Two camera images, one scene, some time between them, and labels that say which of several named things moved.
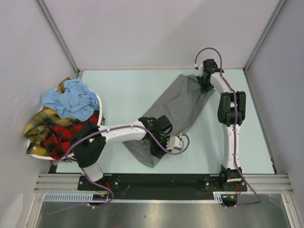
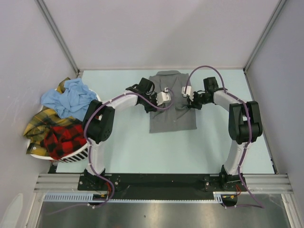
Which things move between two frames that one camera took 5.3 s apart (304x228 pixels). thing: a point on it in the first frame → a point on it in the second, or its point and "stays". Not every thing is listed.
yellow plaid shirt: x=44 y=120 stays
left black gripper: x=157 y=152 → x=153 y=108
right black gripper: x=205 y=88 → x=194 y=104
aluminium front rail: x=277 y=184 stays
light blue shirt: x=77 y=101 stays
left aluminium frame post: x=58 y=35 stays
